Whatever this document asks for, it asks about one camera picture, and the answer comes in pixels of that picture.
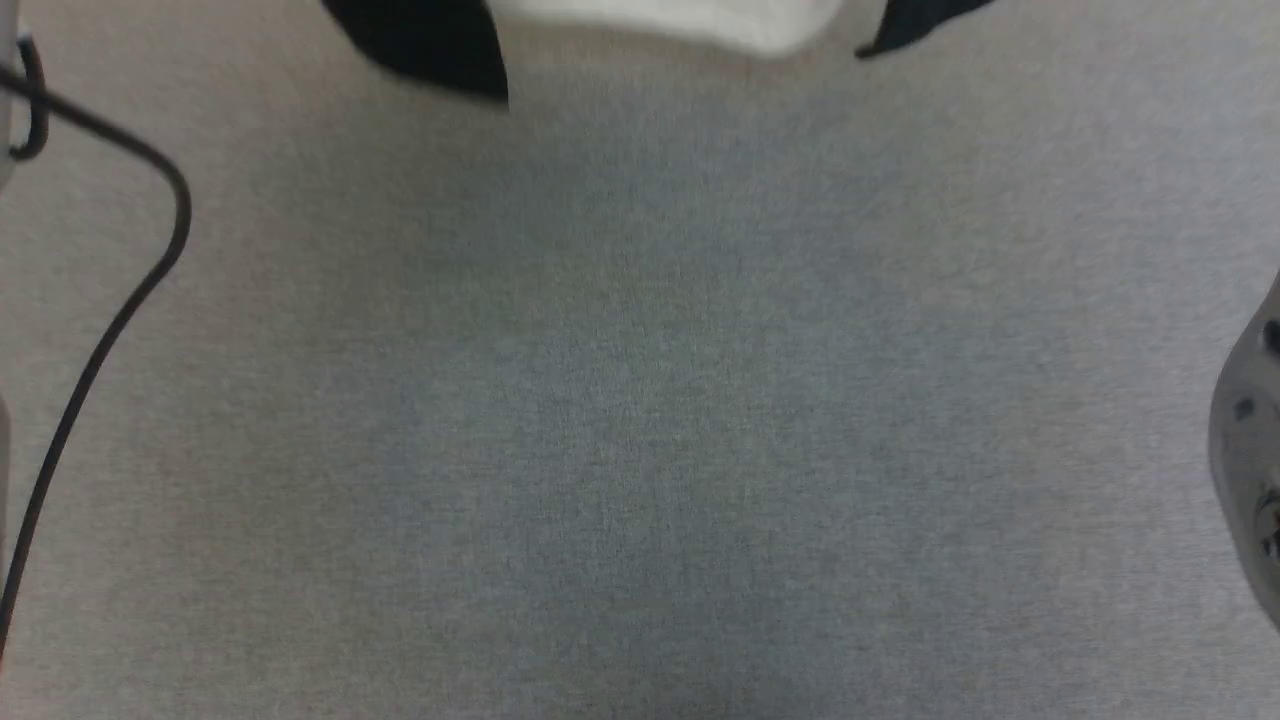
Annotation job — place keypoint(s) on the white garment with black trim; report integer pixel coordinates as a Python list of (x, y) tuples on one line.
[(700, 15)]

